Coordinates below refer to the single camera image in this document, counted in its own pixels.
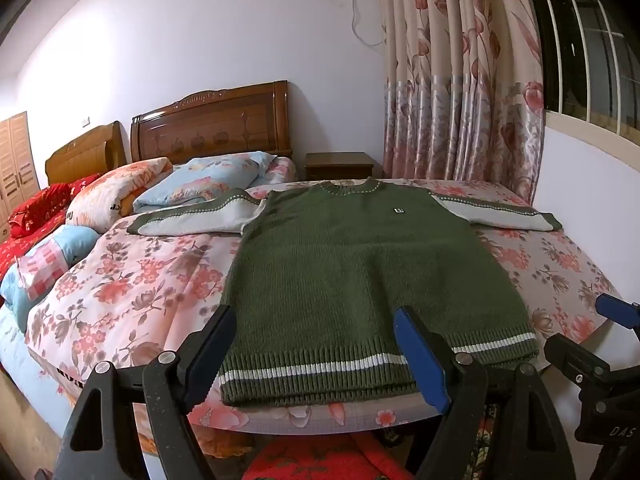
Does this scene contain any floral curtain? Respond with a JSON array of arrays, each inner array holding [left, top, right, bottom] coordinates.
[[375, 0, 547, 207]]

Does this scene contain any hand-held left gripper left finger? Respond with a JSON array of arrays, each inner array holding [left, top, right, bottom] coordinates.
[[55, 304, 238, 480]]

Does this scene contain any light blue floral pillow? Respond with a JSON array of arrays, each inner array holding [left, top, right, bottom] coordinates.
[[132, 151, 278, 213]]

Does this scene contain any wooden nightstand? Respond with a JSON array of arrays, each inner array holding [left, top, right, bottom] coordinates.
[[305, 152, 376, 182]]

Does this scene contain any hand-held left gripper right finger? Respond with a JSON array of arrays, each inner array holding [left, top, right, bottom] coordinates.
[[392, 305, 578, 480]]

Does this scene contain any bed with floral sheet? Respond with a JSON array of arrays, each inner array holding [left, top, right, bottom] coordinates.
[[0, 155, 640, 461]]

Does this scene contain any light blue checked blanket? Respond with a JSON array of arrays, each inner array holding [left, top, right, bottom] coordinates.
[[0, 225, 101, 333]]

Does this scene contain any wooden wardrobe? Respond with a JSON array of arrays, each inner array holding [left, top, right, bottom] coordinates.
[[0, 111, 42, 231]]

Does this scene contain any green knitted sweater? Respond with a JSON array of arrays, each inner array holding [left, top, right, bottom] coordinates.
[[126, 177, 563, 407]]

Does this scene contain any large wooden headboard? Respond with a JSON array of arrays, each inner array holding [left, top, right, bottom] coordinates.
[[131, 80, 293, 166]]

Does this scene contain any white wall cable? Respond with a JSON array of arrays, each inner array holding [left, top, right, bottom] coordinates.
[[347, 0, 386, 49]]

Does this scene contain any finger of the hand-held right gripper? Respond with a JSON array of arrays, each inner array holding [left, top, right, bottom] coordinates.
[[595, 292, 640, 332], [543, 333, 626, 391]]

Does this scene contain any barred window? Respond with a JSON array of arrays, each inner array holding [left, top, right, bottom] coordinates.
[[520, 0, 640, 134]]

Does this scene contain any orange floral pillow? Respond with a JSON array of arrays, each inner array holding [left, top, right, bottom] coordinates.
[[65, 157, 174, 233]]

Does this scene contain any red blanket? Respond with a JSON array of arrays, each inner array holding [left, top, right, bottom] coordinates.
[[0, 172, 103, 281]]

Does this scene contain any red floral cushion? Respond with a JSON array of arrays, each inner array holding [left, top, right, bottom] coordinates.
[[242, 434, 416, 480]]

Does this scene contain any small wooden headboard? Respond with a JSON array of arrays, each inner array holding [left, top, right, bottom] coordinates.
[[45, 121, 128, 186]]

